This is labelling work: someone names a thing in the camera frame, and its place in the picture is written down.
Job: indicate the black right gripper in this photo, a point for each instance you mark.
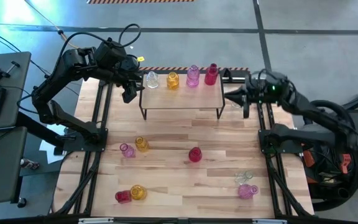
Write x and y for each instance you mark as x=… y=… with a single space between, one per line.
x=259 y=90

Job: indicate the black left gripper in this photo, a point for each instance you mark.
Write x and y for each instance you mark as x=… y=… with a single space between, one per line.
x=130 y=78

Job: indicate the clear squat round vase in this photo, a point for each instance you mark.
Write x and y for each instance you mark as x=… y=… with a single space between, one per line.
x=152 y=81

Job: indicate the red tall ribbed bottle vase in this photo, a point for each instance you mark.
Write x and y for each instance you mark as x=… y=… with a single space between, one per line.
x=211 y=76

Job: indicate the yellow ribbed bottle vase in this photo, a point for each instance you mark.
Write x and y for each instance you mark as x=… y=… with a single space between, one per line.
x=172 y=81

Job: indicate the purple ribbed bottle vase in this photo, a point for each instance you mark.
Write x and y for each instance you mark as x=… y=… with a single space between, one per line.
x=193 y=77

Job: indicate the yellow flared-neck vase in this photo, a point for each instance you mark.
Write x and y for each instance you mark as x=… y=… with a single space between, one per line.
x=141 y=144

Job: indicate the purple wavy flared vase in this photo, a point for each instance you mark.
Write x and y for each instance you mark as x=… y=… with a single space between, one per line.
x=128 y=151

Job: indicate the red flared-neck vase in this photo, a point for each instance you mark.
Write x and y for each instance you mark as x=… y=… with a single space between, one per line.
x=195 y=155

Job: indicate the clear tall flared vase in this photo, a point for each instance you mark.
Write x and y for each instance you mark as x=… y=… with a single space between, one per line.
x=242 y=178

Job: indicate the purple long-neck textured vase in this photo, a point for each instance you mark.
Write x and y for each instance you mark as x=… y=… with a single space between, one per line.
x=245 y=191

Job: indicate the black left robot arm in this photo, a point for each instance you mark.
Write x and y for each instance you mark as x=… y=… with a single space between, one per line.
x=54 y=74

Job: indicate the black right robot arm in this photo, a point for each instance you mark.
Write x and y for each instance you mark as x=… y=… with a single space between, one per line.
x=306 y=109

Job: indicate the wooden shelf black metal legs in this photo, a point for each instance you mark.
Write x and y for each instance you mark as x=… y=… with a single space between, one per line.
x=182 y=98

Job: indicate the yellow squat vase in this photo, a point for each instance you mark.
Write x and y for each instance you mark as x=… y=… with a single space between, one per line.
x=138 y=193

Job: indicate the red squat vase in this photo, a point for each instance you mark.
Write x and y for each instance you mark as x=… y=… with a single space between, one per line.
x=122 y=197

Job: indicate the grey side desk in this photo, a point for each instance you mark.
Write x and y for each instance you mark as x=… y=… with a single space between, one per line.
x=17 y=93
x=5 y=180

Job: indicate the black orange vacuum unit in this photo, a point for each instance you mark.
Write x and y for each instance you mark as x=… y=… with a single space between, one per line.
x=331 y=174

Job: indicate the small dark bottle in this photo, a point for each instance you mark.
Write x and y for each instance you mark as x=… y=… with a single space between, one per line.
x=30 y=164

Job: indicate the black bracket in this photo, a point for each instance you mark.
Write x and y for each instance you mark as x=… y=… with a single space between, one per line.
x=227 y=73

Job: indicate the black aluminium rig frame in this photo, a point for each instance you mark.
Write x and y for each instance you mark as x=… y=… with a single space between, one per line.
x=89 y=174

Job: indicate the silver bracket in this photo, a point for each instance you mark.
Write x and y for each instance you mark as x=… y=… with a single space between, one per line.
x=269 y=221
x=95 y=221

